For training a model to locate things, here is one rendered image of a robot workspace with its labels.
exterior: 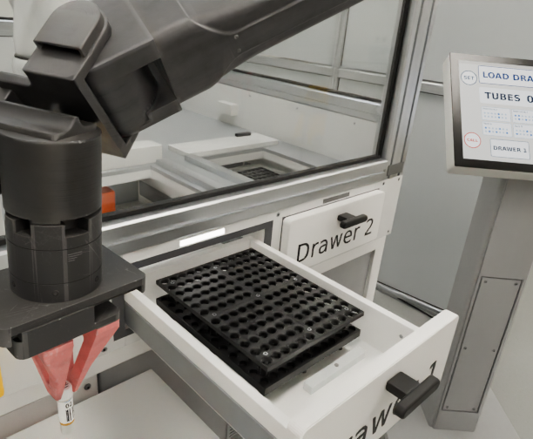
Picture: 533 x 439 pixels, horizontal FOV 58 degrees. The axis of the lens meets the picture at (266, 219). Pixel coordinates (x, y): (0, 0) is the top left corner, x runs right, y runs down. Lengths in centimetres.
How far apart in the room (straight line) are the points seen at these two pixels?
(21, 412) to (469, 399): 137
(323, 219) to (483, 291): 74
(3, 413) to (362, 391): 44
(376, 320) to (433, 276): 172
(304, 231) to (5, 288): 59
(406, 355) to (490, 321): 105
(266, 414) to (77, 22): 37
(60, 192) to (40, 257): 4
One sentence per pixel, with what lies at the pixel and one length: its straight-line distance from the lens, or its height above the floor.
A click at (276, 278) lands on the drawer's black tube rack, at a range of 69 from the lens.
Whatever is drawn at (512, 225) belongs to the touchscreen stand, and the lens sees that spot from 144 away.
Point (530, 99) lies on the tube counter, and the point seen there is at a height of 111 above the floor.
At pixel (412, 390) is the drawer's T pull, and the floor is 91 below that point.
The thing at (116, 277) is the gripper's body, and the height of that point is 107.
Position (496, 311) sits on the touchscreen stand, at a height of 51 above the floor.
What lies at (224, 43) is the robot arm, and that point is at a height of 123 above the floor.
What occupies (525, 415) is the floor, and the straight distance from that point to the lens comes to 208.
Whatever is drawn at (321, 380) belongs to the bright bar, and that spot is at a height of 85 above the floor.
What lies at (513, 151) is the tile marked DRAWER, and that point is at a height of 100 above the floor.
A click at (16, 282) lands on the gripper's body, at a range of 34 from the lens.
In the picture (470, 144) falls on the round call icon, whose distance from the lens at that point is 124.
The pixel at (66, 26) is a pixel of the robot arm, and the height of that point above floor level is 123.
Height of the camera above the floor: 125
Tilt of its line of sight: 23 degrees down
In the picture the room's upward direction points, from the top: 5 degrees clockwise
